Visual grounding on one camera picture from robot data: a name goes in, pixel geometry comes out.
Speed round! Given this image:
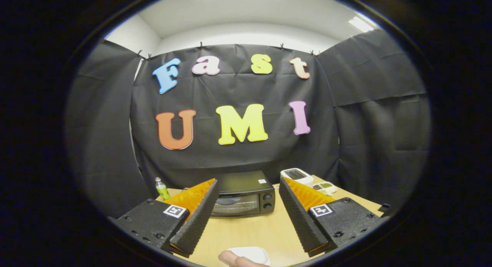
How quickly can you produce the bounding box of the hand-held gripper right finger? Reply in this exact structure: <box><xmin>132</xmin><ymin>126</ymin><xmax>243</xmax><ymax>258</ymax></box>
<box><xmin>279</xmin><ymin>177</ymin><xmax>389</xmax><ymax>257</ymax></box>

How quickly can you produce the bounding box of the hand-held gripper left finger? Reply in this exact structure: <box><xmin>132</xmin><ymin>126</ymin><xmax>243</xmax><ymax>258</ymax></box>
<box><xmin>109</xmin><ymin>178</ymin><xmax>219</xmax><ymax>259</ymax></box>

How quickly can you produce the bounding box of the black toaster oven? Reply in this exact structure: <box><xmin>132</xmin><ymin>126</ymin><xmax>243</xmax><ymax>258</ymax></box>
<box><xmin>210</xmin><ymin>170</ymin><xmax>276</xmax><ymax>217</ymax></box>

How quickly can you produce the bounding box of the white pop-up toaster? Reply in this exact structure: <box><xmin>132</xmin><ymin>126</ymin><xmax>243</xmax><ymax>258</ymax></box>
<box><xmin>280</xmin><ymin>167</ymin><xmax>314</xmax><ymax>185</ymax></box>

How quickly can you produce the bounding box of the white divided snack dish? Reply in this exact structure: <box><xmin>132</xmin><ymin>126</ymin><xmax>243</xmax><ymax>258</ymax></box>
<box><xmin>311</xmin><ymin>181</ymin><xmax>339</xmax><ymax>196</ymax></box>

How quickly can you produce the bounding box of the green label plastic bottle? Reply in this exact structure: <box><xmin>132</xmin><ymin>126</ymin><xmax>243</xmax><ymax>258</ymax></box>
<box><xmin>155</xmin><ymin>177</ymin><xmax>171</xmax><ymax>201</ymax></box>

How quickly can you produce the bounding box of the white plate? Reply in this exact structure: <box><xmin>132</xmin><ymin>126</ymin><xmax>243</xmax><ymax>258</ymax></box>
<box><xmin>227</xmin><ymin>246</ymin><xmax>271</xmax><ymax>266</ymax></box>

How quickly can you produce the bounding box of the small ceiling light panel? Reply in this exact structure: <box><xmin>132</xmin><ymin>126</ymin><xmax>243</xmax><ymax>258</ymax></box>
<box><xmin>348</xmin><ymin>16</ymin><xmax>374</xmax><ymax>33</ymax></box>

